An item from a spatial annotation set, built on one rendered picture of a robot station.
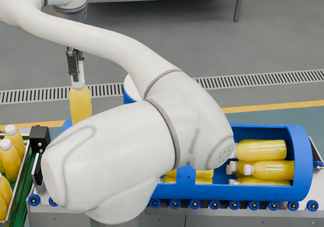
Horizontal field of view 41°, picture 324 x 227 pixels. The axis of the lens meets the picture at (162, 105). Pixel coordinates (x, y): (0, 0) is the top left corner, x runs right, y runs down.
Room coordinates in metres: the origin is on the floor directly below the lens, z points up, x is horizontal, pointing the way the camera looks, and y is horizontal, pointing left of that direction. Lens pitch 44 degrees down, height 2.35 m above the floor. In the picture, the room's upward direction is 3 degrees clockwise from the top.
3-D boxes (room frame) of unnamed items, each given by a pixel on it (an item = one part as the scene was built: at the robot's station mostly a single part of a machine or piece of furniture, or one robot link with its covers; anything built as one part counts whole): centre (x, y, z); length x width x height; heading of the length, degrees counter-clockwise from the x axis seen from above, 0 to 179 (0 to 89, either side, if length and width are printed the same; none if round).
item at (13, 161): (1.03, 0.58, 0.99); 0.07 x 0.07 x 0.19
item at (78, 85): (0.98, 0.26, 1.49); 0.03 x 0.01 x 0.07; 93
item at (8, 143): (1.03, 0.58, 1.09); 0.04 x 0.04 x 0.02
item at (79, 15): (1.00, 0.26, 1.72); 0.09 x 0.09 x 0.06
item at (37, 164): (0.98, 0.45, 0.99); 0.10 x 0.02 x 0.12; 3
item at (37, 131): (1.18, 0.51, 0.95); 0.10 x 0.07 x 0.10; 3
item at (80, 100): (1.00, 0.27, 1.35); 0.07 x 0.07 x 0.19
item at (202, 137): (0.52, -0.05, 1.80); 0.18 x 0.14 x 0.13; 35
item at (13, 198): (0.98, 0.53, 0.96); 0.40 x 0.01 x 0.03; 3
